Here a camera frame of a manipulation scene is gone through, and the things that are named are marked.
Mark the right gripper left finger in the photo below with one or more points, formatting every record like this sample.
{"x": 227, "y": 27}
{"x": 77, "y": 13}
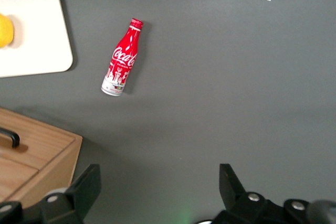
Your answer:
{"x": 78, "y": 197}

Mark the white rectangular tray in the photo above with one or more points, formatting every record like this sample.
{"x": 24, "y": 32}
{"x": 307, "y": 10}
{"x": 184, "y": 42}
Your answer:
{"x": 31, "y": 24}

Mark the wooden drawer cabinet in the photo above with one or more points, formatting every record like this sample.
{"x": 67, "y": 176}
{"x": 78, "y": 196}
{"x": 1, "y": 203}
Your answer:
{"x": 39, "y": 155}

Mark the red Coca-Cola bottle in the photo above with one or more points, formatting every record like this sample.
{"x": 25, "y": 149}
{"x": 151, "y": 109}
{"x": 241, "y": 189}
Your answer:
{"x": 121, "y": 58}

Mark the yellow lemon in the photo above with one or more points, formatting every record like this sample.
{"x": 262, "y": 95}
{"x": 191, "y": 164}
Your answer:
{"x": 4, "y": 31}

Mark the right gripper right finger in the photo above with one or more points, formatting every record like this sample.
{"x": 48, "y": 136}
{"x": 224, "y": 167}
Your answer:
{"x": 236, "y": 197}

